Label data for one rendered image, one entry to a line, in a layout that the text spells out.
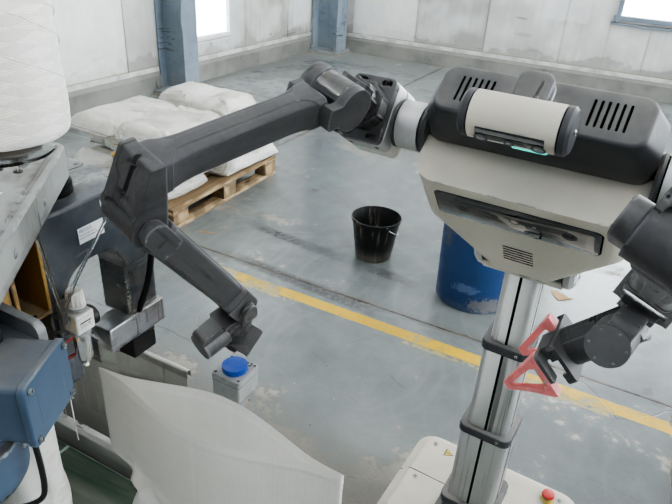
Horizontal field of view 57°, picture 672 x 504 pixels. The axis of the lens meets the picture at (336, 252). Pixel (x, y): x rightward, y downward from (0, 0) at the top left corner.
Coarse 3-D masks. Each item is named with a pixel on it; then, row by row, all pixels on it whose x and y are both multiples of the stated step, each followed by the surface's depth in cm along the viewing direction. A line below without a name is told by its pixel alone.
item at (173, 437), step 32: (128, 384) 109; (160, 384) 107; (128, 416) 110; (160, 416) 100; (192, 416) 109; (224, 416) 107; (256, 416) 102; (128, 448) 115; (160, 448) 104; (192, 448) 98; (224, 448) 95; (256, 448) 105; (288, 448) 98; (160, 480) 109; (192, 480) 102; (224, 480) 99; (256, 480) 97; (288, 480) 96; (320, 480) 94
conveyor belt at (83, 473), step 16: (64, 448) 178; (64, 464) 173; (80, 464) 174; (96, 464) 174; (80, 480) 169; (96, 480) 169; (112, 480) 169; (128, 480) 170; (80, 496) 164; (96, 496) 164; (112, 496) 165; (128, 496) 165
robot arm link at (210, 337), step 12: (216, 312) 121; (240, 312) 116; (252, 312) 117; (204, 324) 119; (216, 324) 119; (228, 324) 119; (240, 324) 120; (192, 336) 120; (204, 336) 118; (216, 336) 119; (228, 336) 121; (204, 348) 118; (216, 348) 120
